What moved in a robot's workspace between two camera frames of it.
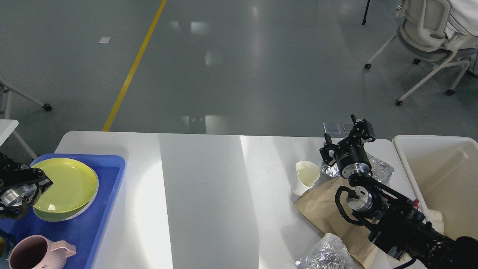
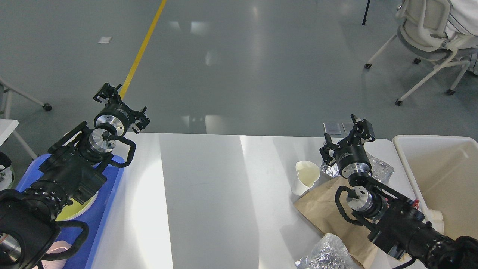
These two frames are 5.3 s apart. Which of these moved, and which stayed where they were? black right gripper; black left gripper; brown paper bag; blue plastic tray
Moved: black left gripper
Stayed: blue plastic tray; brown paper bag; black right gripper
